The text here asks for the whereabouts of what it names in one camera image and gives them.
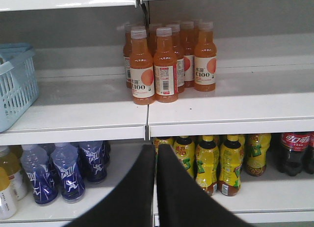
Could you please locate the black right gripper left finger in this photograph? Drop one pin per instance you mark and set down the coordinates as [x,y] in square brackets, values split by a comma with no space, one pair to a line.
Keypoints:
[129,204]

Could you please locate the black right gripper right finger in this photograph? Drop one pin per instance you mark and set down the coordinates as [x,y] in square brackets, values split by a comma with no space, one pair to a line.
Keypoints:
[182,203]

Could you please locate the light blue plastic basket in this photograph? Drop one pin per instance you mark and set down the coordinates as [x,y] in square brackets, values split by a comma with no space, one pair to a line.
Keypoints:
[18,83]

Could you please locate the yellow lemon tea bottle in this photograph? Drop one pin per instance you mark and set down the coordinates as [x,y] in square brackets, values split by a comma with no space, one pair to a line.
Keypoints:
[157,141]
[184,148]
[207,156]
[229,182]

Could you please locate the blue sports drink bottle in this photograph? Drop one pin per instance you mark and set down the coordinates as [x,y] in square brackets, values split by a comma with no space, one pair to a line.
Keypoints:
[65,159]
[93,160]
[34,160]

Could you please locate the dark cola plastic bottle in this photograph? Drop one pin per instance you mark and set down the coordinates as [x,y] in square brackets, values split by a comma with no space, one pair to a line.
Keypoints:
[309,156]
[292,148]

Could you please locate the orange vitamin drink bottle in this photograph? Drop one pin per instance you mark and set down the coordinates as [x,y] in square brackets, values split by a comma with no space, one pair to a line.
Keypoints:
[8,202]
[11,164]

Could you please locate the orange C100 juice bottle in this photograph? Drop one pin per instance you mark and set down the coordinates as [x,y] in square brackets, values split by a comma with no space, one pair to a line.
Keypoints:
[142,72]
[205,54]
[165,67]

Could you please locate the white store shelving unit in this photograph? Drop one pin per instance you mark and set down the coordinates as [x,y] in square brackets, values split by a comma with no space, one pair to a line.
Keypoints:
[264,80]

